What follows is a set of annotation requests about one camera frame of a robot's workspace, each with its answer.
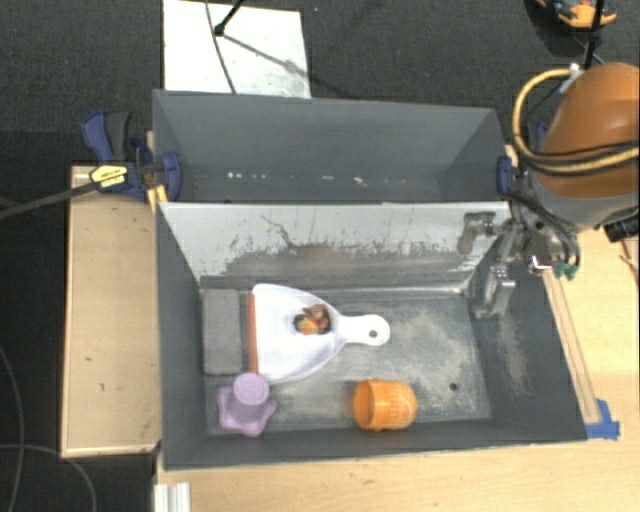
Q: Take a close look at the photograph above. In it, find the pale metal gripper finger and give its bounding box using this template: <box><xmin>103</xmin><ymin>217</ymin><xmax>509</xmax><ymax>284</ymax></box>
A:
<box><xmin>456</xmin><ymin>211</ymin><xmax>500</xmax><ymax>255</ymax></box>
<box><xmin>468</xmin><ymin>264</ymin><xmax>517</xmax><ymax>321</ymax></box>

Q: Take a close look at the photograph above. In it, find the orange plastic cup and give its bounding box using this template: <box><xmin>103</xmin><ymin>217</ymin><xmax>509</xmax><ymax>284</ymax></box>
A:
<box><xmin>352</xmin><ymin>378</ymin><xmax>420</xmax><ymax>433</ymax></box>

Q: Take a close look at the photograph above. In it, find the grey metal bin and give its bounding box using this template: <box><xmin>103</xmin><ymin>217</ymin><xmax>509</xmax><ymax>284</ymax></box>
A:
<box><xmin>150</xmin><ymin>88</ymin><xmax>589</xmax><ymax>472</ymax></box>

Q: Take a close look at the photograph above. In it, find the small multicoloured toy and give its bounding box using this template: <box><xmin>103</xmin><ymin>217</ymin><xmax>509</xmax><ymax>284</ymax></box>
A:
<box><xmin>292</xmin><ymin>304</ymin><xmax>333</xmax><ymax>336</ymax></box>

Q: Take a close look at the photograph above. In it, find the white dustpan with orange lip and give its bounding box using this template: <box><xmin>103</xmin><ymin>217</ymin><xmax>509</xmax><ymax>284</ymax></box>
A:
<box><xmin>245</xmin><ymin>282</ymin><xmax>392</xmax><ymax>386</ymax></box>

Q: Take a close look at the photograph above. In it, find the purple flower-shaped cup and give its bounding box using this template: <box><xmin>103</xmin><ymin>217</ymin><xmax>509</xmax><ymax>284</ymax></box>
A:
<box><xmin>215</xmin><ymin>372</ymin><xmax>279</xmax><ymax>439</ymax></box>

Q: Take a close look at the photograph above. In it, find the grey flat block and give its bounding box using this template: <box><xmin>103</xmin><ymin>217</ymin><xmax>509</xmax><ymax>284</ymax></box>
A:
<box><xmin>201</xmin><ymin>288</ymin><xmax>245</xmax><ymax>377</ymax></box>

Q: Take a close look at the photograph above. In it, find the pale wood board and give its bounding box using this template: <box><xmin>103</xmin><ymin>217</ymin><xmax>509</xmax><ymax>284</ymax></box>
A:
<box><xmin>59</xmin><ymin>164</ymin><xmax>164</xmax><ymax>460</ymax></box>

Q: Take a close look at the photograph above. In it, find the black cylinder on white bracket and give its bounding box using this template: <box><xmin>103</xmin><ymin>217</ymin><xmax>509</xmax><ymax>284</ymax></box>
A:
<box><xmin>603</xmin><ymin>213</ymin><xmax>640</xmax><ymax>245</ymax></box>

